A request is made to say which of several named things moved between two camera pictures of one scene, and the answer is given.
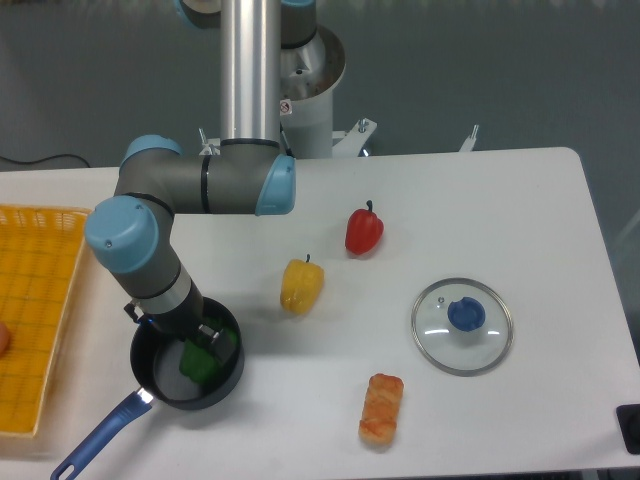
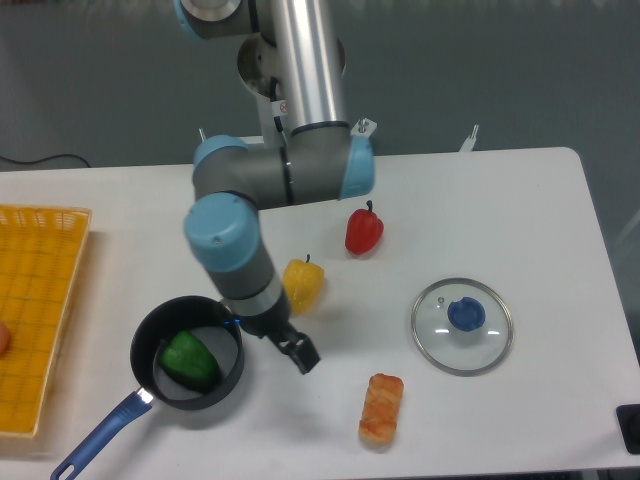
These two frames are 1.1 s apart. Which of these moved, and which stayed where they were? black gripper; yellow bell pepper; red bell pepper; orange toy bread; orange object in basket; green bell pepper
Moved: black gripper; green bell pepper
Stayed: red bell pepper; orange toy bread; orange object in basket; yellow bell pepper
